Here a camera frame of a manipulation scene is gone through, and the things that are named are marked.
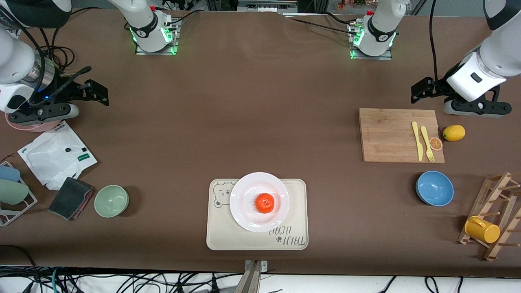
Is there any pale green cup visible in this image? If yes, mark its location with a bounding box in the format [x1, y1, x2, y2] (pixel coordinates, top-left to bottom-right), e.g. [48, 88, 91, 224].
[0, 179, 30, 205]

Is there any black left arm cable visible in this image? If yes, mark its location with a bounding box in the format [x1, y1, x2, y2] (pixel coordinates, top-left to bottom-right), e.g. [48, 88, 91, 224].
[428, 0, 445, 84]

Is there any white wire rack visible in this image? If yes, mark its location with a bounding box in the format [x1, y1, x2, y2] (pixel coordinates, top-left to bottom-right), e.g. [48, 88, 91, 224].
[0, 162, 38, 227]

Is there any yellow lemon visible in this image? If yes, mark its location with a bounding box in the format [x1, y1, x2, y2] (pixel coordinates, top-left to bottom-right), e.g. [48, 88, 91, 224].
[443, 125, 466, 142]

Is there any black base cable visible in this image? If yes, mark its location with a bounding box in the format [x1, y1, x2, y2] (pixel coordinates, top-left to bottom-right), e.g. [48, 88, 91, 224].
[283, 11, 359, 34]

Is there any blue bowl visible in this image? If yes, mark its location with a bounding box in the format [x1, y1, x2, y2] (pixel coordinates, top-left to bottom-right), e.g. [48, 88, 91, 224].
[416, 171, 454, 207]

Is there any yellow plastic knife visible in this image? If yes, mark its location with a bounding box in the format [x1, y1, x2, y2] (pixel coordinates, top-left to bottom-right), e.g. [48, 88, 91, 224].
[412, 121, 424, 161]

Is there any beige bear print tray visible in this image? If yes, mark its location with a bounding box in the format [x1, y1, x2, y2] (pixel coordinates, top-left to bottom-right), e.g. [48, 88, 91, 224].
[206, 179, 309, 251]

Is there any black looped floor cable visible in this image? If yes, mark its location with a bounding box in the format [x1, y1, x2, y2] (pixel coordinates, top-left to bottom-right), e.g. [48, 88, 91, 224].
[0, 244, 41, 293]

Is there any orange fruit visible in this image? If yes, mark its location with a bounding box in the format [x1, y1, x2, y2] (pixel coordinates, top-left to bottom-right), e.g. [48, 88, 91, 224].
[255, 193, 275, 214]

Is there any white round plate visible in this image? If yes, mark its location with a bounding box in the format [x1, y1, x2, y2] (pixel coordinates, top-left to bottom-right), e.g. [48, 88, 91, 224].
[230, 172, 290, 233]

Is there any white plastic bag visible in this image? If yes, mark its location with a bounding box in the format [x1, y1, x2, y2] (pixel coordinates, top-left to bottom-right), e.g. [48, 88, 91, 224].
[18, 121, 98, 190]

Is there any grey pink folded cloth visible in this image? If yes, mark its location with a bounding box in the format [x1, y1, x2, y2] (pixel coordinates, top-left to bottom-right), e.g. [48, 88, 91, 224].
[48, 177, 94, 221]

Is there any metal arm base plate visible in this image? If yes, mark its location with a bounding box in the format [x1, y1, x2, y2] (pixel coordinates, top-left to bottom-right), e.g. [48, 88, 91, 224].
[136, 17, 180, 56]
[348, 22, 393, 61]

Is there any wooden cup rack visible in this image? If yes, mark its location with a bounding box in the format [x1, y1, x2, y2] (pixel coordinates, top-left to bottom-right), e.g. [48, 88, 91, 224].
[458, 172, 521, 261]

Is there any yellow plastic fork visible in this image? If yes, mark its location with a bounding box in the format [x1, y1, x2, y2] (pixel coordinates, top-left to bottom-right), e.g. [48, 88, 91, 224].
[420, 126, 435, 162]

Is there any bamboo cutting board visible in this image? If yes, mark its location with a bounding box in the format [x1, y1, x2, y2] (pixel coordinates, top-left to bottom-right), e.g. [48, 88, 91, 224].
[359, 108, 445, 163]

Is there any black coiled table cable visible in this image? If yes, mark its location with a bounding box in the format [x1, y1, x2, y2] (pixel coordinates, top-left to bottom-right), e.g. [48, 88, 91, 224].
[39, 7, 102, 70]

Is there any pink bowl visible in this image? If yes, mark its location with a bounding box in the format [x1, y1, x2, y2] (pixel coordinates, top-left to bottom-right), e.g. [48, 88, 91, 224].
[5, 113, 62, 132]

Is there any yellow mug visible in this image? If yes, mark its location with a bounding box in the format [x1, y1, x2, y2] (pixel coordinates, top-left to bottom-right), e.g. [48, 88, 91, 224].
[465, 216, 500, 244]

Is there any pale green bowl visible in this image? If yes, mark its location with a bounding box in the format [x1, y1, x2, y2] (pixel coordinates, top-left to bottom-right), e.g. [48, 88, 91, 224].
[94, 185, 129, 218]

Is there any pale blue cup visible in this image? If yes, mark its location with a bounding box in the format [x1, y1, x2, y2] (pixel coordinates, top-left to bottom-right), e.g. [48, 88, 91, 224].
[0, 166, 21, 182]

